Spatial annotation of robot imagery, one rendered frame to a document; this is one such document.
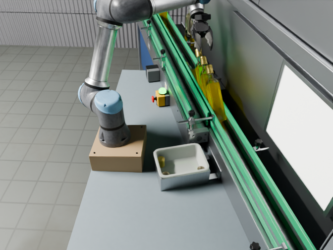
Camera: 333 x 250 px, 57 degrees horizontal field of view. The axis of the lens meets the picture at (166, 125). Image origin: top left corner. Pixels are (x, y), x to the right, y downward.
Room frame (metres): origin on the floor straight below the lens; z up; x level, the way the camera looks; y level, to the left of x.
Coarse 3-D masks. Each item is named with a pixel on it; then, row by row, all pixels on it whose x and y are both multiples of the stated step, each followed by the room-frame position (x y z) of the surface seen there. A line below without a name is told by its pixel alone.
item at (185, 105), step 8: (152, 32) 2.04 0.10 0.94; (160, 48) 1.78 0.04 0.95; (160, 56) 1.78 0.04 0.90; (168, 64) 1.55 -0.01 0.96; (168, 72) 1.56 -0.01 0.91; (176, 80) 1.38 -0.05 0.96; (176, 88) 1.38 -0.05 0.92; (184, 96) 1.24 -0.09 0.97; (184, 104) 1.23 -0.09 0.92; (184, 112) 1.21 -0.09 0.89
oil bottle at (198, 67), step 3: (198, 63) 1.41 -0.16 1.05; (195, 66) 1.43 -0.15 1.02; (198, 66) 1.40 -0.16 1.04; (201, 66) 1.40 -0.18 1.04; (195, 69) 1.43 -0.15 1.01; (198, 69) 1.39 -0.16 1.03; (201, 69) 1.39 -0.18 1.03; (198, 72) 1.38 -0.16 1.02; (198, 75) 1.37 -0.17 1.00; (198, 78) 1.37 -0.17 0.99; (198, 81) 1.37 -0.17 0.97; (201, 87) 1.32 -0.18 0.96
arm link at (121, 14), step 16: (112, 0) 1.23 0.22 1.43; (128, 0) 1.22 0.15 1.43; (144, 0) 1.23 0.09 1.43; (160, 0) 1.28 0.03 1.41; (176, 0) 1.34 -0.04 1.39; (192, 0) 1.40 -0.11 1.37; (208, 0) 1.44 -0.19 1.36; (112, 16) 1.22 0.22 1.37; (128, 16) 1.19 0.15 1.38; (144, 16) 1.21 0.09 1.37
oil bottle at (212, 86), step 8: (208, 80) 1.25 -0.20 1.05; (216, 80) 1.25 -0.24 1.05; (208, 88) 1.23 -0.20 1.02; (216, 88) 1.22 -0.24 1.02; (208, 96) 1.22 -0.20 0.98; (216, 96) 1.19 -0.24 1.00; (216, 104) 1.16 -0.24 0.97; (216, 112) 1.13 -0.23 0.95; (224, 112) 1.14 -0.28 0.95; (224, 120) 1.12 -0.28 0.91
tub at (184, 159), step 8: (184, 144) 1.02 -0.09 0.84; (192, 144) 1.02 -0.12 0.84; (160, 152) 0.99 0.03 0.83; (168, 152) 0.99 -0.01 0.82; (176, 152) 1.00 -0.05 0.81; (184, 152) 1.01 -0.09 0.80; (192, 152) 1.02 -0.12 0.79; (200, 152) 0.98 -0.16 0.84; (168, 160) 0.99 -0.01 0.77; (176, 160) 0.99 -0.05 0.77; (184, 160) 0.99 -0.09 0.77; (192, 160) 0.99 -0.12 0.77; (200, 160) 0.96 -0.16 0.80; (160, 168) 0.88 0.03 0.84; (168, 168) 0.94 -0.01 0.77; (176, 168) 0.94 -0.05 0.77; (184, 168) 0.94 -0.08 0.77; (192, 168) 0.94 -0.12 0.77; (208, 168) 0.88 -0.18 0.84; (160, 176) 0.84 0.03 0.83; (168, 176) 0.83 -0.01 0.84; (176, 176) 0.84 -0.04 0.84
